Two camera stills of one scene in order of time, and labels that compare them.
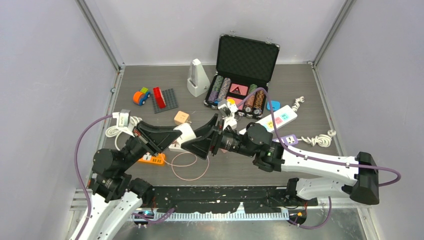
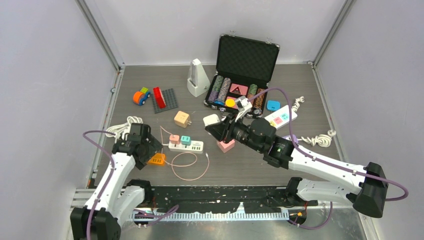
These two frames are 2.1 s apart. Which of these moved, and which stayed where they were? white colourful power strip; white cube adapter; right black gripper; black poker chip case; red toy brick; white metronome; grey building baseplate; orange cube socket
Moved: right black gripper; white cube adapter
Stayed: grey building baseplate; black poker chip case; white metronome; white colourful power strip; orange cube socket; red toy brick
